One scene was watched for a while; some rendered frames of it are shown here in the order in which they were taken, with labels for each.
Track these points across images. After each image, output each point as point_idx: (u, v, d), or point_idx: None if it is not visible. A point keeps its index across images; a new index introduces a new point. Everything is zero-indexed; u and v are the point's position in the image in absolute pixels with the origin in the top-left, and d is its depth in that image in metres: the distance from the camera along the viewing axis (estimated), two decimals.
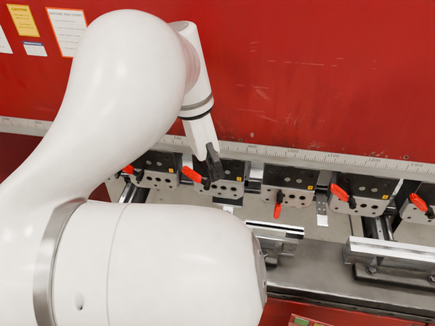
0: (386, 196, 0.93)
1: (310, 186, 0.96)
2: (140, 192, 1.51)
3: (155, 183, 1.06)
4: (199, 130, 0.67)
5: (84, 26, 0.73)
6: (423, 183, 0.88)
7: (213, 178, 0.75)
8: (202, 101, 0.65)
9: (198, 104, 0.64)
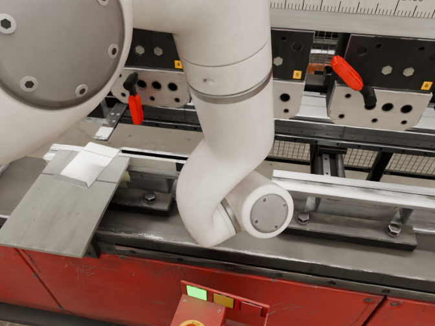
0: (299, 73, 0.56)
1: (177, 62, 0.58)
2: None
3: None
4: None
5: None
6: (354, 37, 0.51)
7: None
8: None
9: None
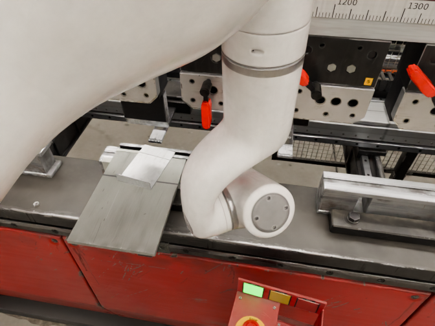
0: (370, 80, 0.59)
1: None
2: (60, 132, 1.17)
3: None
4: None
5: None
6: (429, 46, 0.54)
7: None
8: None
9: None
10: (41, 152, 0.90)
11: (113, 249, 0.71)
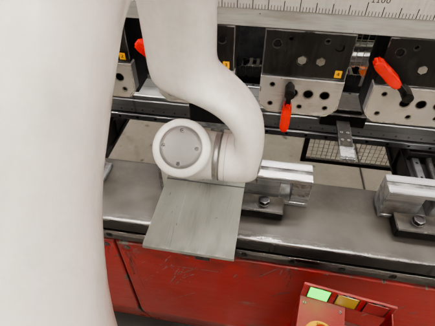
0: None
1: (338, 72, 0.61)
2: None
3: None
4: None
5: None
6: None
7: None
8: None
9: None
10: None
11: (186, 254, 0.71)
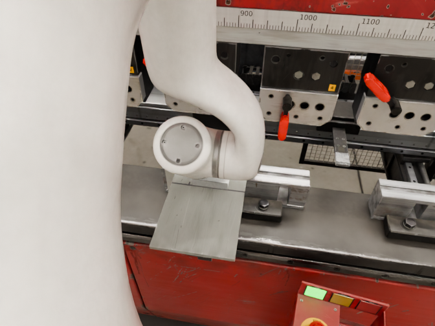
0: None
1: (331, 86, 0.65)
2: None
3: None
4: None
5: None
6: None
7: None
8: None
9: None
10: None
11: (189, 255, 0.75)
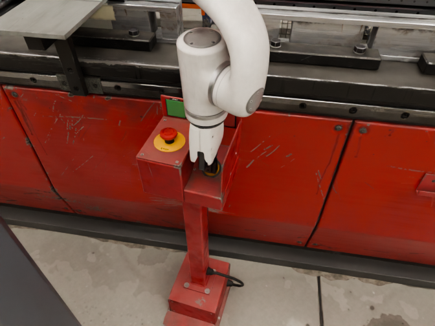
0: None
1: None
2: (10, 10, 1.19)
3: None
4: (194, 138, 0.66)
5: None
6: None
7: (204, 169, 0.80)
8: (204, 116, 0.62)
9: (199, 117, 0.63)
10: None
11: (32, 48, 0.74)
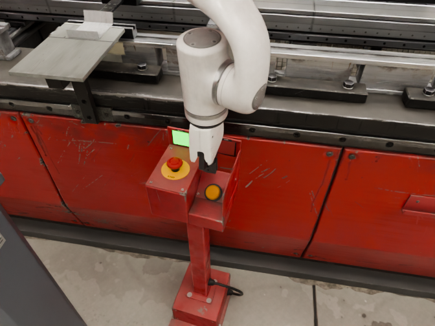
0: None
1: None
2: (24, 37, 1.27)
3: None
4: (194, 138, 0.66)
5: None
6: None
7: (204, 169, 0.80)
8: (204, 117, 0.62)
9: (199, 117, 0.63)
10: None
11: (52, 87, 0.82)
